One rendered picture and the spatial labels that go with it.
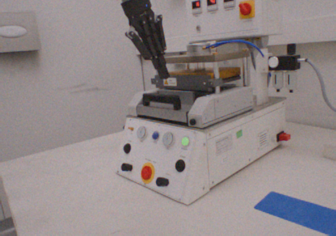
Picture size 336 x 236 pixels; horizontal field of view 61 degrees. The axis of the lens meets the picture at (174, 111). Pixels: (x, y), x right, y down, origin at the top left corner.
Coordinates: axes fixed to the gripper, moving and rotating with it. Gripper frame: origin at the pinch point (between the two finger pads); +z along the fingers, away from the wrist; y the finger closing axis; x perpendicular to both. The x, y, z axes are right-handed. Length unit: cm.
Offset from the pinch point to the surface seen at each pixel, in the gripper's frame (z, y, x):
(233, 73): 10.7, -16.4, 11.8
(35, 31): -14, -21, -131
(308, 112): 53, -57, 15
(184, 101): 11.3, 0.1, 4.3
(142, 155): 21.1, 16.7, -3.5
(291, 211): 31, 10, 38
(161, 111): 10.6, 7.3, 1.8
